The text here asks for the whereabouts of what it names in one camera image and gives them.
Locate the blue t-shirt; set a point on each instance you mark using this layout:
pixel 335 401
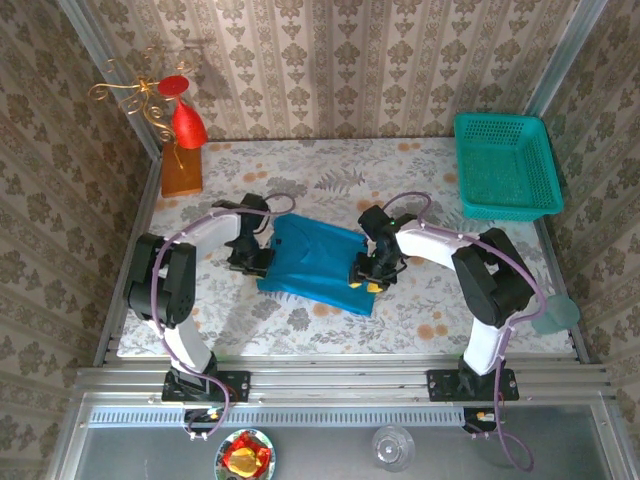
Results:
pixel 310 270

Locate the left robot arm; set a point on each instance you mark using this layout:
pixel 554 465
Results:
pixel 215 232

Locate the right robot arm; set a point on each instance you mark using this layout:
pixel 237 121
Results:
pixel 430 245

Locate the floral table cover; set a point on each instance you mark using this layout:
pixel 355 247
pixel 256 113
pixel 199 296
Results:
pixel 350 340

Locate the red wine glass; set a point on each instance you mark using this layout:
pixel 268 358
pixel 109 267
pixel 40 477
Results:
pixel 189 127

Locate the teal plastic basket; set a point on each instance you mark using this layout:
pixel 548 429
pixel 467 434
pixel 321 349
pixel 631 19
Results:
pixel 505 165

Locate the clear drinking glass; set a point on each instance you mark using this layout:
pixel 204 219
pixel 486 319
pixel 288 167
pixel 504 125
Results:
pixel 392 447

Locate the grey metal shelf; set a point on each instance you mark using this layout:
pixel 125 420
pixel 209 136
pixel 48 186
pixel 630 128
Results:
pixel 325 450

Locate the translucent green cup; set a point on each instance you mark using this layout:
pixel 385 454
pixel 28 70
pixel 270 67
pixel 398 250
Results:
pixel 557 315

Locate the bowl with red yellow candy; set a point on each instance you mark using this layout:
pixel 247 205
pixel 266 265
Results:
pixel 270 450

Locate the red and yellow wrapped candy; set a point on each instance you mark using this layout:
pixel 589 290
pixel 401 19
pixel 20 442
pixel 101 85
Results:
pixel 245 457

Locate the aluminium frame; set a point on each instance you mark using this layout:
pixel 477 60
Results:
pixel 325 385

